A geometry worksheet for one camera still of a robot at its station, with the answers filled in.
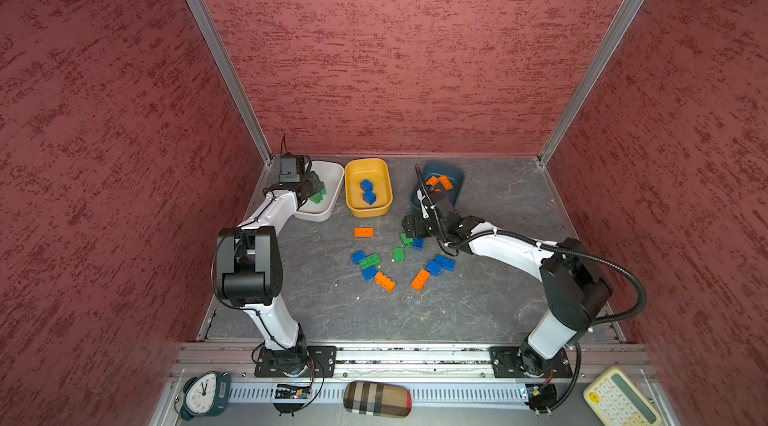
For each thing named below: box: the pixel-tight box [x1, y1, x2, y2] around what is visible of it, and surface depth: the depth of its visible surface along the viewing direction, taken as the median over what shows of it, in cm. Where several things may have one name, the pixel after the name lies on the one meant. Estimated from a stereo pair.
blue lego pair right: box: [426, 254, 457, 277], surface depth 91 cm
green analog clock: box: [180, 370, 230, 421], surface depth 68 cm
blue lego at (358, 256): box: [350, 250, 367, 265], surface depth 96 cm
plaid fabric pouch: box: [343, 380, 412, 418], surface depth 68 cm
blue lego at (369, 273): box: [362, 266, 377, 281], surface depth 91 cm
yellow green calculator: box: [583, 367, 663, 426], surface depth 68 cm
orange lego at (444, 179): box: [430, 175, 454, 191], surface depth 115 cm
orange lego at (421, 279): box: [410, 268, 431, 292], surface depth 89 cm
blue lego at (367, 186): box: [360, 179, 376, 197], surface depth 112 cm
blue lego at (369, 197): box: [363, 191, 377, 206], surface depth 109 cm
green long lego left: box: [359, 253, 382, 270], surface depth 92 cm
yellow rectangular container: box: [345, 157, 393, 218], surface depth 112 cm
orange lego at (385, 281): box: [374, 272, 396, 293], surface depth 88 cm
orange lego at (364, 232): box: [353, 227, 375, 238], surface depth 100 cm
